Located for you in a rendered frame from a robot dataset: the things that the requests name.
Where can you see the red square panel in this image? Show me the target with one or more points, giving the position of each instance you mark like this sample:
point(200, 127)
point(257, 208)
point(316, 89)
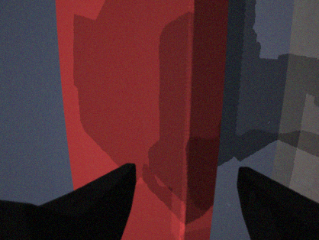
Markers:
point(143, 84)

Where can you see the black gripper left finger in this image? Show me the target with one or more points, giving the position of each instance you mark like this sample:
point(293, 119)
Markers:
point(97, 211)

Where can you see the dark blue box with orange top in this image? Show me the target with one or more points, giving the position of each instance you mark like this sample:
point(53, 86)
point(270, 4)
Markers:
point(258, 41)

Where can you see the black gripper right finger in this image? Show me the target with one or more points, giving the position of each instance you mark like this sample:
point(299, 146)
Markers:
point(272, 211)

